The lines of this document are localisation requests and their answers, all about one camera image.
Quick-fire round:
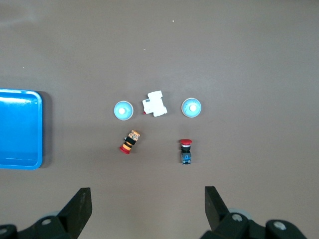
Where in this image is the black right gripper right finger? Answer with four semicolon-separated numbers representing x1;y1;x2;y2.
200;185;309;239

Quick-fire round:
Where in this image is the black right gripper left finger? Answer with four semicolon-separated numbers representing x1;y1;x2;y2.
0;187;93;239

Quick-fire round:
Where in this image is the blue round bell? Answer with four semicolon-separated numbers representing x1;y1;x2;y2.
113;100;134;121
181;97;202;118

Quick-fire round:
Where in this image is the red blue emergency button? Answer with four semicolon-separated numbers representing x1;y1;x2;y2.
179;138;193;166

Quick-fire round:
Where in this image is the red orange push button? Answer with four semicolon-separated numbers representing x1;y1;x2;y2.
119;129;141;155

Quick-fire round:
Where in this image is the blue plastic tray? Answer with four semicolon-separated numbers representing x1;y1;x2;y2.
0;88;43;171

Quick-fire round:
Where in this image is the white circuit breaker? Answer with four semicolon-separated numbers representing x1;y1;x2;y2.
142;90;168;118

